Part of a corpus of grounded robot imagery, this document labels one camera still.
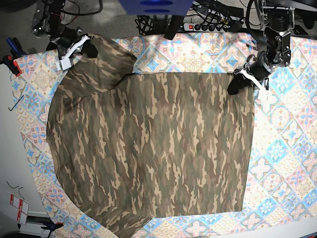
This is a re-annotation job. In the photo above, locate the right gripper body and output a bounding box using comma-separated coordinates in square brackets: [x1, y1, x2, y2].
[51, 27, 82, 56]

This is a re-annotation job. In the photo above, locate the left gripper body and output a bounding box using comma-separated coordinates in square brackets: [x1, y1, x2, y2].
[245, 56, 274, 82]

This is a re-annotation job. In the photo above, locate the camouflage T-shirt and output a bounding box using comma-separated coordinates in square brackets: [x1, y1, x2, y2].
[47, 36, 254, 238]

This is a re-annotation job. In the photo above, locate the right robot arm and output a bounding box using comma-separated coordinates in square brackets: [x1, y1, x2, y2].
[32, 0, 103, 60]

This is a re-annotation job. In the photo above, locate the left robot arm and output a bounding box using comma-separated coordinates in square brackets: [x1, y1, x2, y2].
[227, 0, 295, 95]

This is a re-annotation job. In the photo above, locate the blue table clamp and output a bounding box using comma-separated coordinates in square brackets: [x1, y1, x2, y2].
[6, 37, 27, 58]

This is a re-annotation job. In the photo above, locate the red black table clamp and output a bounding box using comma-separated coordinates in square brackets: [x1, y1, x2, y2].
[0, 55, 22, 76]

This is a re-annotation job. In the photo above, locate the patterned tile tablecloth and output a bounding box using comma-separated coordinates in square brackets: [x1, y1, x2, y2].
[10, 33, 317, 238]

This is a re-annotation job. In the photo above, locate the white power strip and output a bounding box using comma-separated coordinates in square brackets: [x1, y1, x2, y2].
[182, 23, 231, 33]

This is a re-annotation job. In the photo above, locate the red white label tag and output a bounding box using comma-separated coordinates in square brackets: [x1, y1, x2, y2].
[10, 194, 29, 225]

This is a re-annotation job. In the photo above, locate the black blue bottom clamp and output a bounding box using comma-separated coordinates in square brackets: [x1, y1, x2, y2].
[41, 222, 63, 236]

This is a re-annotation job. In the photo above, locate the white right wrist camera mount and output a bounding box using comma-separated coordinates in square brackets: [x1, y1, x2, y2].
[55, 35, 91, 70]

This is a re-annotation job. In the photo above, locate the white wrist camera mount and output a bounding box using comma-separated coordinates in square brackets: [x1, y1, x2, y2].
[55, 35, 91, 70]
[237, 69, 271, 104]

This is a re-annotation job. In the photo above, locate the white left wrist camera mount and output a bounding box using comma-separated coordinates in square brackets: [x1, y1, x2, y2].
[237, 69, 271, 104]

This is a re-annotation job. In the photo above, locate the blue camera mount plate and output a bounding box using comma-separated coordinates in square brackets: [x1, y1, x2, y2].
[119, 0, 194, 15]

